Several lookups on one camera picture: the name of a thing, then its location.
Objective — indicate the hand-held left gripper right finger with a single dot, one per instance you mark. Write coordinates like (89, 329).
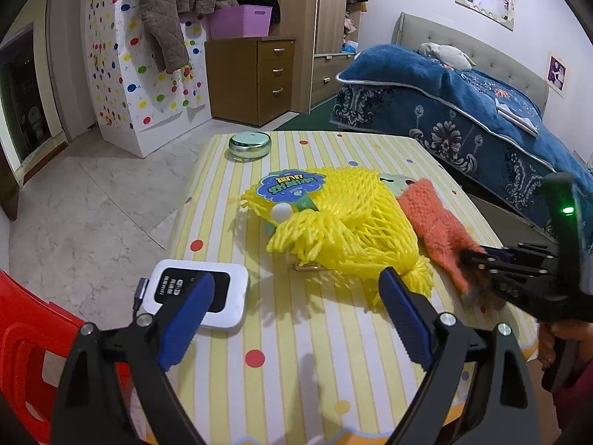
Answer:
(407, 320)

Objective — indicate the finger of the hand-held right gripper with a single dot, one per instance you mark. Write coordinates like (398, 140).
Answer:
(528, 252)
(509, 282)

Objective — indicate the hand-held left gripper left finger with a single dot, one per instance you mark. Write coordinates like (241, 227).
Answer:
(185, 320)

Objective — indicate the orange knit glove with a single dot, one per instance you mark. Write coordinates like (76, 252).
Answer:
(431, 222)

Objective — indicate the yellow mesh net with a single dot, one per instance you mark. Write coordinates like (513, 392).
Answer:
(343, 222)

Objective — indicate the pale green soft item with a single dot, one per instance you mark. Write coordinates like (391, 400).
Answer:
(394, 181)

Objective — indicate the person's right hand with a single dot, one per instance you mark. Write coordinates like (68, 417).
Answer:
(546, 347)

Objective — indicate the white mobile router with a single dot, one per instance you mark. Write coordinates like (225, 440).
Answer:
(234, 308)

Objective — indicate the folded white towel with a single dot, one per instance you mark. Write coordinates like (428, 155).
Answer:
(514, 116)

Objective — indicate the red plastic stool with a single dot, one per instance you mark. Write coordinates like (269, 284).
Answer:
(28, 329)

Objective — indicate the green round tin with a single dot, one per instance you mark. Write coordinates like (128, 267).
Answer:
(250, 143)

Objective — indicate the grey upholstered bed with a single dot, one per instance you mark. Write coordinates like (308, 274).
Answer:
(486, 51)

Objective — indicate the bed with blue blanket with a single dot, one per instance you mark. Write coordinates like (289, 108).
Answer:
(407, 74)

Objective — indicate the white pillow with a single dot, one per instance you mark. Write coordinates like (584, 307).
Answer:
(444, 53)

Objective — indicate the green floor mat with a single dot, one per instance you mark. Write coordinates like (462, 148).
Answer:
(324, 118)

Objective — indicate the dark brown door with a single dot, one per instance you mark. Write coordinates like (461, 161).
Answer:
(7, 185)

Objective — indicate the white polka dot cabinet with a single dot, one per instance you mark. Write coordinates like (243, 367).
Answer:
(129, 97)

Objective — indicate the white toilet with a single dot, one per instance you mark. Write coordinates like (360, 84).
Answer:
(36, 120)

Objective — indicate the wooden drawer cabinet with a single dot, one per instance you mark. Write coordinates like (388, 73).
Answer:
(268, 79)

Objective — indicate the blue packet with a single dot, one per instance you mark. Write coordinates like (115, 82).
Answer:
(350, 47)

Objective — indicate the pile of clothes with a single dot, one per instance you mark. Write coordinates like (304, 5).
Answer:
(352, 23)

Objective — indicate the purple plastic basket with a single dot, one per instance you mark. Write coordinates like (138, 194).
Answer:
(241, 21)

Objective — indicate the wooden wardrobe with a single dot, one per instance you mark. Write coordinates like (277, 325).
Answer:
(324, 18)

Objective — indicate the brown quilted jacket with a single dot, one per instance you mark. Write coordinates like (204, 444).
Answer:
(171, 9)

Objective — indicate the small wall poster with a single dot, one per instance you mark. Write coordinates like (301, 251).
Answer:
(556, 74)

